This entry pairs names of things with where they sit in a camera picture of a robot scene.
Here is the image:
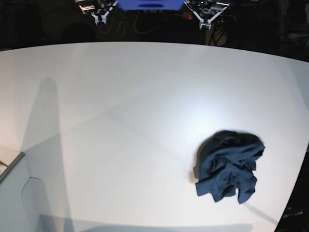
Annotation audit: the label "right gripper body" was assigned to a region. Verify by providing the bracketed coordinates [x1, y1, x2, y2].
[74, 0, 116, 19]

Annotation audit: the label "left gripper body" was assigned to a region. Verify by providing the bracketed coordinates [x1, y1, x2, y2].
[183, 0, 228, 23]

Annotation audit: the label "dark blue t-shirt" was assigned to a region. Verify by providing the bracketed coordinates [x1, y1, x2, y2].
[195, 130, 265, 204]

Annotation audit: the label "black power strip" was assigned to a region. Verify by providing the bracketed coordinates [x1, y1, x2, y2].
[179, 12, 237, 21]

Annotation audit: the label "blue plastic box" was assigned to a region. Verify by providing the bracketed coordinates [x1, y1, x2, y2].
[118, 0, 184, 11]

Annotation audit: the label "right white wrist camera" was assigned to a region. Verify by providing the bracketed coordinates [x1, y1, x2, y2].
[94, 15, 106, 25]

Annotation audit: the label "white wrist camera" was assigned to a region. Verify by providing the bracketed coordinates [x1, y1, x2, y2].
[199, 22, 211, 30]
[94, 15, 106, 25]

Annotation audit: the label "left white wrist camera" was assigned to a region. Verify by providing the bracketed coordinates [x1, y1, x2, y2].
[199, 22, 211, 30]

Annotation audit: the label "grey cable loops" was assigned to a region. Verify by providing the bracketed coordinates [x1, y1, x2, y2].
[100, 9, 155, 37]

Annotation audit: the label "grey metal frame edge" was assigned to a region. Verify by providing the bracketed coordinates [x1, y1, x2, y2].
[0, 152, 25, 183]

